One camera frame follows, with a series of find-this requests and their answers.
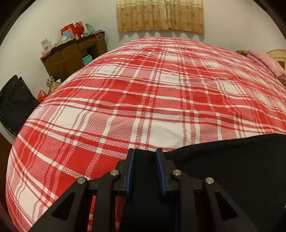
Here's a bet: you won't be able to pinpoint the black pants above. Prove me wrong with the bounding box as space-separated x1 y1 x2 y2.
119 134 285 231

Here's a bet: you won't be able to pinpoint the red bag on floor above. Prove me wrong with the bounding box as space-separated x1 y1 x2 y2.
37 90 48 103

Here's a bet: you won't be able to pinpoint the black folding chair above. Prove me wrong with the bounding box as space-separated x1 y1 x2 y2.
1 75 39 136

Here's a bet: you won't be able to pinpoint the patterned bag on floor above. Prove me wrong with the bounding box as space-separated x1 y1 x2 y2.
46 76 61 95

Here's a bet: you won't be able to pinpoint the red plaid bed sheet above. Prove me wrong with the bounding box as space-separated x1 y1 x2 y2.
6 37 285 231

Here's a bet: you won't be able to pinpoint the brown wooden desk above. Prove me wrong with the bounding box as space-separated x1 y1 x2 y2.
41 31 107 82

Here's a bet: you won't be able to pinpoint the teal box under desk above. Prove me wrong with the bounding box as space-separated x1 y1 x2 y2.
82 55 93 66

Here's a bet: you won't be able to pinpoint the cream wooden headboard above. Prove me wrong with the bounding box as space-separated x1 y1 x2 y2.
267 49 286 69

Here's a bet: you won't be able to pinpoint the white card on desk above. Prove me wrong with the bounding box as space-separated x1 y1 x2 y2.
41 39 52 54

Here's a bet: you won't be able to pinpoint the red gift bag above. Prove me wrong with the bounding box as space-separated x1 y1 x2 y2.
60 22 84 39

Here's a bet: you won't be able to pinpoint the yellow patterned window curtain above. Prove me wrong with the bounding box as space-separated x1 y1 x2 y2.
116 0 204 34

